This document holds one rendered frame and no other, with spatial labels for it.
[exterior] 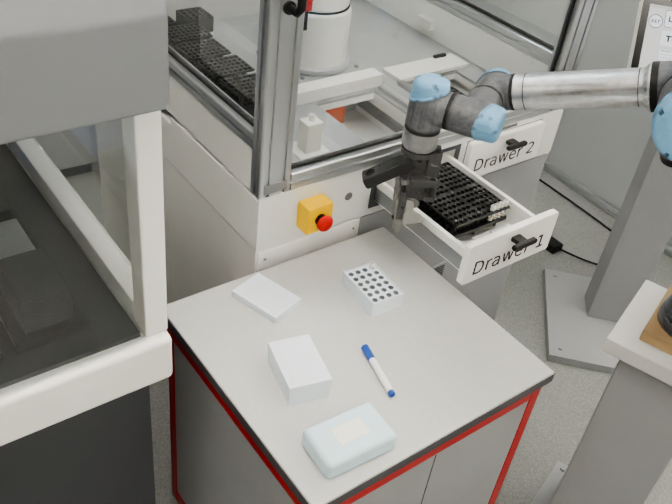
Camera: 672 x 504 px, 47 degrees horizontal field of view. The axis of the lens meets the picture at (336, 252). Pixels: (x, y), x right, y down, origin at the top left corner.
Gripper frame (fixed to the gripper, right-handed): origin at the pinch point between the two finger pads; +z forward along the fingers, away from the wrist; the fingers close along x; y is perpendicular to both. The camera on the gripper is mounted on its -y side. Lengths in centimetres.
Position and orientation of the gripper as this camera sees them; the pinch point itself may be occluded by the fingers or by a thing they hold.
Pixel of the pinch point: (393, 222)
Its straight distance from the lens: 175.5
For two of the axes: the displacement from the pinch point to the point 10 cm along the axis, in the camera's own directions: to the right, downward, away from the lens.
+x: -0.1, -6.2, 7.9
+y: 9.9, 0.8, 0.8
